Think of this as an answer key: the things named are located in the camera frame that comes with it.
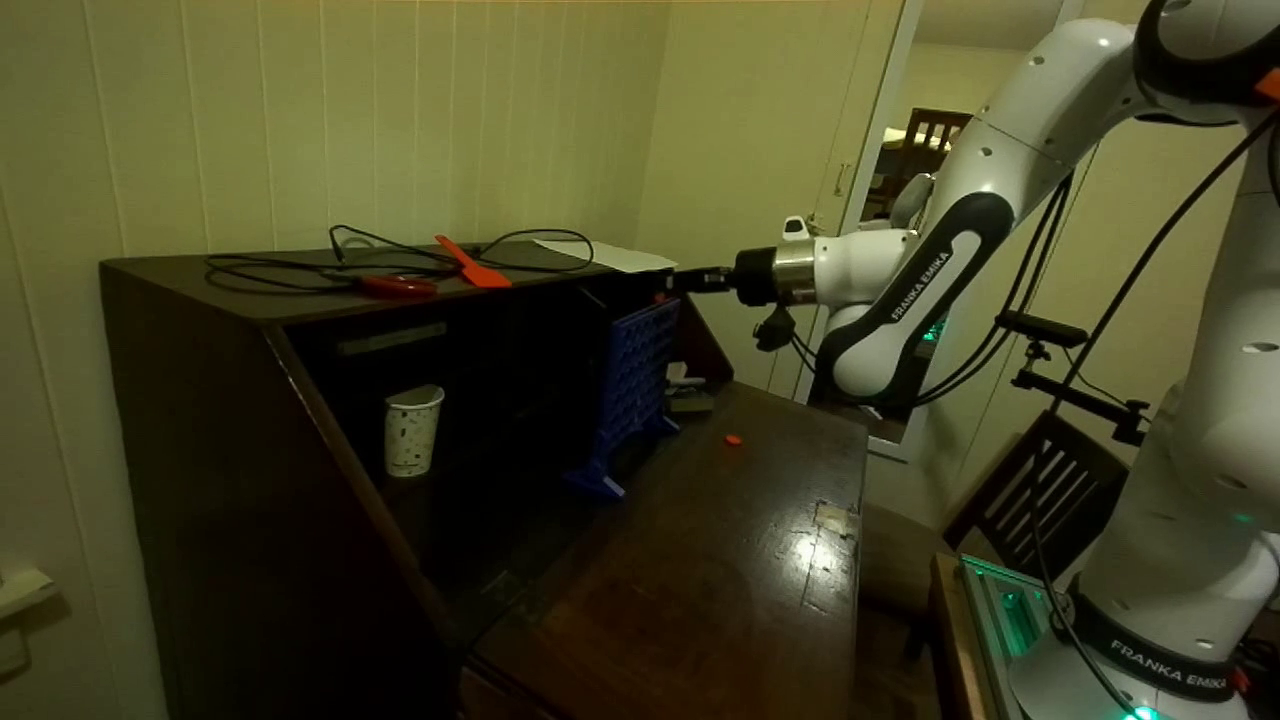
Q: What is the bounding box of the white wall fixture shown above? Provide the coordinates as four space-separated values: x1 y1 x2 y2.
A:
0 564 64 686

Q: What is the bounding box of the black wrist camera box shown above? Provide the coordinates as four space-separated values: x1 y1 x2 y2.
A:
746 299 801 357

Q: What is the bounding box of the white paper cup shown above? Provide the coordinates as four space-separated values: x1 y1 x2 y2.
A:
380 379 446 482

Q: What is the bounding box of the dark wooden slatted chair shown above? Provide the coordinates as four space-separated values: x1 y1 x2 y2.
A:
943 409 1131 582

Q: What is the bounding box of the black camera on stand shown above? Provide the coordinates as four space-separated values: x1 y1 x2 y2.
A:
993 303 1157 449

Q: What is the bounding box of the orange plastic tool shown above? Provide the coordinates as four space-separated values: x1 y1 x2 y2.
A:
431 232 514 296

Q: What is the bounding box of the small red flat object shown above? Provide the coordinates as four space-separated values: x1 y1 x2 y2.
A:
357 272 439 299

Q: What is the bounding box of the dark wooden desk with hutch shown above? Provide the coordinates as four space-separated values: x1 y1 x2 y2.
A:
94 235 936 720

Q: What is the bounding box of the aluminium robot base table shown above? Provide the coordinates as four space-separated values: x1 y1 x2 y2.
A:
926 548 1280 720

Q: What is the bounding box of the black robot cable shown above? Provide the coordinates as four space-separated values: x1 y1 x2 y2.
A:
784 115 1280 413

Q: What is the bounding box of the white paper sheet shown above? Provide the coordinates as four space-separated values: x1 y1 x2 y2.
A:
535 235 681 281

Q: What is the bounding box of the black cable on hutch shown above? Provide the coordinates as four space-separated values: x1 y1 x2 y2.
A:
205 221 601 299

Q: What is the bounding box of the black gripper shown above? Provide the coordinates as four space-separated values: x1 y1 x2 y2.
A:
664 244 789 309

